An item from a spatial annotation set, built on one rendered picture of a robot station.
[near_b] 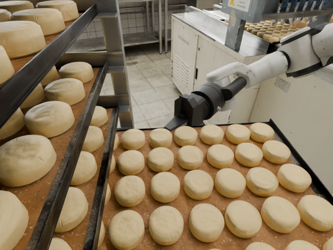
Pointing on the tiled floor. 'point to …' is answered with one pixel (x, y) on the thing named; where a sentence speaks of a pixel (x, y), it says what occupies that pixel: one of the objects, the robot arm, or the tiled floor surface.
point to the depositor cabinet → (209, 63)
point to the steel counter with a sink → (129, 39)
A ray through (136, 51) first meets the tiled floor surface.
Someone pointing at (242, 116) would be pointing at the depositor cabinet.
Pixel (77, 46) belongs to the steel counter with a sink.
